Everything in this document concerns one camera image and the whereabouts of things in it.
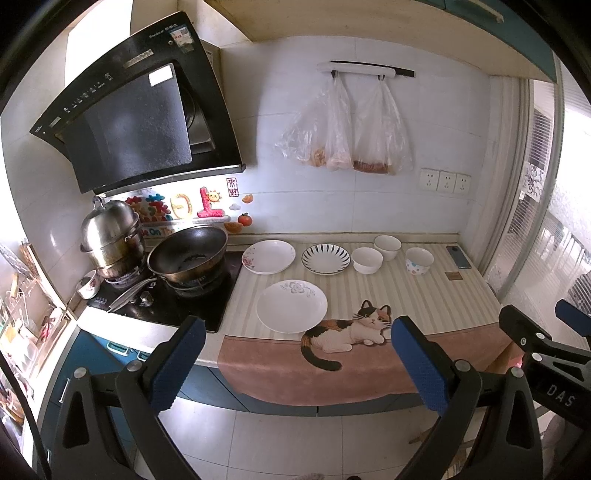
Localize black range hood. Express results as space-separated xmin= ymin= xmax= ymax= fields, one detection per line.
xmin=30 ymin=12 xmax=245 ymax=195

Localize white plate grey flower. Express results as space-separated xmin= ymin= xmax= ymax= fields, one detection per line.
xmin=256 ymin=280 xmax=328 ymax=334

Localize dark smartphone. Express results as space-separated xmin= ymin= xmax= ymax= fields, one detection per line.
xmin=446 ymin=245 xmax=472 ymax=270

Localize white plate blue leaf pattern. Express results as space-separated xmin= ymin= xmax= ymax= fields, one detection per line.
xmin=301 ymin=243 xmax=351 ymax=276

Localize small white cup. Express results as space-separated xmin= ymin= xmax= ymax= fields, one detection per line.
xmin=77 ymin=270 xmax=102 ymax=300

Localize cluttered side shelf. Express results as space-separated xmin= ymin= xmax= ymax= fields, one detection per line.
xmin=1 ymin=243 xmax=72 ymax=410

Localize plain white bowl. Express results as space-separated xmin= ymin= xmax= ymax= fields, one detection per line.
xmin=351 ymin=247 xmax=384 ymax=275

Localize white bowl dark rim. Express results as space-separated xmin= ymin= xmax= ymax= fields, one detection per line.
xmin=373 ymin=235 xmax=402 ymax=262

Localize black wok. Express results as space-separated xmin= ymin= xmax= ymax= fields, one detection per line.
xmin=107 ymin=226 xmax=228 ymax=313

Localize colourful wall stickers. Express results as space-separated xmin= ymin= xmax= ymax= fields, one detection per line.
xmin=118 ymin=176 xmax=254 ymax=239

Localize right clear plastic bag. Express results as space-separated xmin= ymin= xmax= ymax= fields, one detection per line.
xmin=353 ymin=78 xmax=414 ymax=175

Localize white bowl blue dots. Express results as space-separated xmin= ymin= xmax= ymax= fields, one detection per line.
xmin=406 ymin=247 xmax=435 ymax=276

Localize left clear plastic bag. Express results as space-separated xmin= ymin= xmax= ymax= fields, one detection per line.
xmin=276 ymin=71 xmax=353 ymax=171

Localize white wall socket strip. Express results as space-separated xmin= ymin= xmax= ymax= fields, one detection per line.
xmin=419 ymin=169 xmax=472 ymax=195

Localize white plate pink flowers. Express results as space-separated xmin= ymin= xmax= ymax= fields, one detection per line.
xmin=242 ymin=240 xmax=297 ymax=276

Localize small brown coaster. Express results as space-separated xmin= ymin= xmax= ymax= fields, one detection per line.
xmin=446 ymin=271 xmax=463 ymax=281

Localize striped cat table mat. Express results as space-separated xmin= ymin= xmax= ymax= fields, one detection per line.
xmin=217 ymin=243 xmax=510 ymax=407

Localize clear plastic bag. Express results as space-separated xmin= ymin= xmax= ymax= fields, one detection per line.
xmin=276 ymin=71 xmax=353 ymax=171
xmin=353 ymin=78 xmax=414 ymax=175

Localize blue upper cabinet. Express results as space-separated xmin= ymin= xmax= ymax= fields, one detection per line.
xmin=417 ymin=1 xmax=557 ymax=83

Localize stainless steel steamer pot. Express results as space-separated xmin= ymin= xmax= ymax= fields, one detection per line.
xmin=80 ymin=196 xmax=145 ymax=281

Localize white wall hook rail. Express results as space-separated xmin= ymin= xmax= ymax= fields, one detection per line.
xmin=317 ymin=60 xmax=415 ymax=78

